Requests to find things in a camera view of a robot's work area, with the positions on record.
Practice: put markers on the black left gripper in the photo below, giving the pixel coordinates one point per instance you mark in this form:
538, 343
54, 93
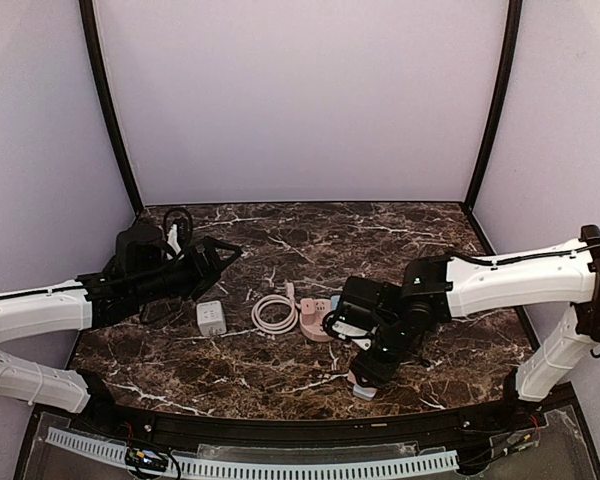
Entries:
200, 270

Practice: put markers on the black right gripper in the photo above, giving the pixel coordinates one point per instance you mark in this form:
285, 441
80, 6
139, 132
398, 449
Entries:
368, 368

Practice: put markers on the pink cube socket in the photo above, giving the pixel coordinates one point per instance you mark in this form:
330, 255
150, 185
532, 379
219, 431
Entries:
353, 382

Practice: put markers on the white cube socket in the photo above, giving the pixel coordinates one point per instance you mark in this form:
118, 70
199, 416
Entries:
210, 318

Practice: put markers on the small blue plug adapter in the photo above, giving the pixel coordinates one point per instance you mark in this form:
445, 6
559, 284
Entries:
334, 301

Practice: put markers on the small pink plug adapter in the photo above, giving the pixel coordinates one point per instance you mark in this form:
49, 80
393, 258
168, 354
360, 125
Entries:
308, 311

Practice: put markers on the blue power strip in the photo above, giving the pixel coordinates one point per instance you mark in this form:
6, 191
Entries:
364, 393

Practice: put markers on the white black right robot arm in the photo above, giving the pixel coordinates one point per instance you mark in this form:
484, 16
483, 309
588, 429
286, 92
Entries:
387, 320

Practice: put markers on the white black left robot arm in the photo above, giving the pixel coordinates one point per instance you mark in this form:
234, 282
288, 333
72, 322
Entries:
147, 266

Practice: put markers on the round pink power strip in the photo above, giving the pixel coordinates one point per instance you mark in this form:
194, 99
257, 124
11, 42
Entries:
316, 332

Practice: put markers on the small circuit board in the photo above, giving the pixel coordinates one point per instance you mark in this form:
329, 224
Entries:
145, 460

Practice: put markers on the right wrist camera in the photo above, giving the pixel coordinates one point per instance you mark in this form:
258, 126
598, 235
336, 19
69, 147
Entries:
351, 320

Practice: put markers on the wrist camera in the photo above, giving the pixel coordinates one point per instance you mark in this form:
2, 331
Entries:
351, 320
177, 224

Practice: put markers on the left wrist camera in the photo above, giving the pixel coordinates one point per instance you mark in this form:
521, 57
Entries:
177, 224

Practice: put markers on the white cable duct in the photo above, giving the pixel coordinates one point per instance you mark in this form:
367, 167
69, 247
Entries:
388, 461

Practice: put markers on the black front rail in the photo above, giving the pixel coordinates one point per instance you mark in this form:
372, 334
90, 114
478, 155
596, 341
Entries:
459, 427

